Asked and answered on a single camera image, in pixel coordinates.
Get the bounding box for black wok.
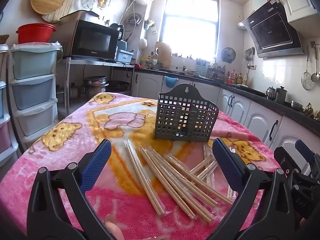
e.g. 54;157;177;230
106;80;130;92

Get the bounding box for white perforated lid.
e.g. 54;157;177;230
80;0;98;11

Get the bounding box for black gas stove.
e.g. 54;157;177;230
231;84;267;98

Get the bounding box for stacked stainless steel pots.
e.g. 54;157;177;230
82;76;110;99

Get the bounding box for metal kettles on counter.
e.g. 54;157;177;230
274;86;288;104

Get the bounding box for pale blue dish box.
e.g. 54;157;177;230
115;49;134;64

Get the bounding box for dark perforated utensil holder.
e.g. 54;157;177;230
154;83;219;143

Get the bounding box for black spice rack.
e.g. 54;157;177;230
207;64;225;79

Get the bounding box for black blender jug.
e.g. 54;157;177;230
109;23;125;42

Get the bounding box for yellow plastic container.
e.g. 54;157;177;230
140;56;152;69

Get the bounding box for black microwave oven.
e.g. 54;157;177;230
70;19;120;62

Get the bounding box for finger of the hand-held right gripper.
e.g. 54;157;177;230
294;139;319;178
273;146;300;180

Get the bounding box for red plastic basin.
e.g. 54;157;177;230
16;23;57;44

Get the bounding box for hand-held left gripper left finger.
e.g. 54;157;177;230
26;139;115;240

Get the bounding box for pile of chopsticks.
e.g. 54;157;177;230
124;139;258;223

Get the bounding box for small lidded steel pot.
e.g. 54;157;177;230
69;82;82;98

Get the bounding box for glass french press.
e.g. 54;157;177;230
266;86;277;100

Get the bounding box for row of condiment bottles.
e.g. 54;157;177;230
225;70;250;85

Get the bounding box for white pink plastic drawer tower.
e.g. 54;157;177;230
0;44;19;167

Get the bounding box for coiled grey hose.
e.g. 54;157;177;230
125;14;143;32

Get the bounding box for grey-blue plastic drawer tower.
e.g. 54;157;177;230
9;42;63;143

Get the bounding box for wooden cutting board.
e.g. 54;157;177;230
154;42;172;68

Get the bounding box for pale blue appliance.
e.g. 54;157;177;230
116;39;128;52

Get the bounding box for round bamboo mat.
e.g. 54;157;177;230
41;0;74;23

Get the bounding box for black kitchen countertop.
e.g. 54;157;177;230
134;66;320;130

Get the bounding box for steel shelf rack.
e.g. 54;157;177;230
56;56;135;115

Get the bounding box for wire mesh strainer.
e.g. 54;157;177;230
301;46;313;90

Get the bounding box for blue hanging bin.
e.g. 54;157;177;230
163;76;179;89

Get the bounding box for person's left hand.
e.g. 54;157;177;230
104;214;126;240

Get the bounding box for wall mounted utensil cup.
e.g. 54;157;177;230
144;19;157;34

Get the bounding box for pink bear printed blanket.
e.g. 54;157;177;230
0;92;282;240

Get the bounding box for pale blue knife block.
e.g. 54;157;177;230
196;59;208;77

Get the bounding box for small hanging metal utensils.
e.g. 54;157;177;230
244;47;255;69

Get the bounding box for ginger roots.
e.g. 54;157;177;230
302;102;320;122

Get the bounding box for black range hood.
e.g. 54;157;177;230
241;0;304;58

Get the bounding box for white base cabinets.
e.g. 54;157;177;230
131;71;320;175

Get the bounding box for small grey wall fan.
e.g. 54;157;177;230
221;47;236;64

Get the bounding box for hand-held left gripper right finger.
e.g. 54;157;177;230
205;137;303;240

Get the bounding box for kitchen window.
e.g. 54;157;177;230
159;0;220;58

